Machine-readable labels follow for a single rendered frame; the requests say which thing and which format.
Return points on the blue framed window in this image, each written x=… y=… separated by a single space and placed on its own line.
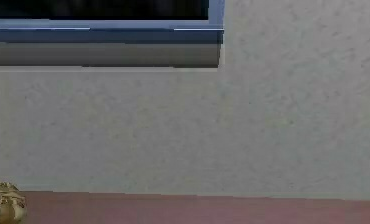
x=106 y=33

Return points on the tan patterned cushion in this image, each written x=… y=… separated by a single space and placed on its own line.
x=6 y=204

